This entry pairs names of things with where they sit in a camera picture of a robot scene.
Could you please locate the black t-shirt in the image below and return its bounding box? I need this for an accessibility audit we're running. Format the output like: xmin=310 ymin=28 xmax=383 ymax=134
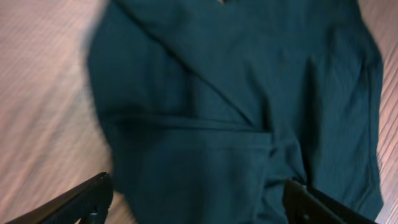
xmin=88 ymin=0 xmax=383 ymax=223

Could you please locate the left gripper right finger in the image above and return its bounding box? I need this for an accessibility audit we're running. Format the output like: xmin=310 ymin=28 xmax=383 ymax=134
xmin=283 ymin=179 xmax=376 ymax=224

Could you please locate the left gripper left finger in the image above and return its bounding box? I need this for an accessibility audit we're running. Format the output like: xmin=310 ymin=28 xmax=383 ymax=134
xmin=7 ymin=172 xmax=113 ymax=224

